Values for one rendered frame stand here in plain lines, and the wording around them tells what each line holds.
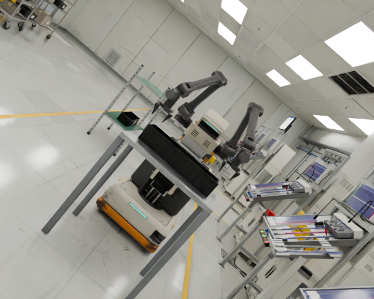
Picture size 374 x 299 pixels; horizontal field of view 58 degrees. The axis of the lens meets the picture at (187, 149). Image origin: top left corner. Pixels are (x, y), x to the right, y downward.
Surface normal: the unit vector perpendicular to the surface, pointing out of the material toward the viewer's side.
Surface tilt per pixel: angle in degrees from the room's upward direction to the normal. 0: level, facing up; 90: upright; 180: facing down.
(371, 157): 90
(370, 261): 90
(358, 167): 90
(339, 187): 90
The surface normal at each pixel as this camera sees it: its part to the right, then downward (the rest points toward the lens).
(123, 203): -0.12, 0.07
